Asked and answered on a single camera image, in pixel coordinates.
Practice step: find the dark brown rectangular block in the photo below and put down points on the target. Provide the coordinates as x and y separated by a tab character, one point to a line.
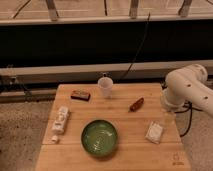
80	95

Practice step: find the brown sausage-shaped object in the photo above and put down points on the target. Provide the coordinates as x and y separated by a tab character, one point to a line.
136	105

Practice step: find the translucent plastic cup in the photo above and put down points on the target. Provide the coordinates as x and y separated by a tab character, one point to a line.
105	85

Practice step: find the green ceramic bowl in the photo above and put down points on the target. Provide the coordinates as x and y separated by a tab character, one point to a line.
99	138

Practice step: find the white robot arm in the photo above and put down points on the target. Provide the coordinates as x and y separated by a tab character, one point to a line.
187	84

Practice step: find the white wrapped packet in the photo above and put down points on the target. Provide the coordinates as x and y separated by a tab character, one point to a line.
154	132

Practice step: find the small white cap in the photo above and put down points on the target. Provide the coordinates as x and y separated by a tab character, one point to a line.
55	139

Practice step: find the white tube package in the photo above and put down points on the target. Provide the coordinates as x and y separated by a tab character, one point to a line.
59	123

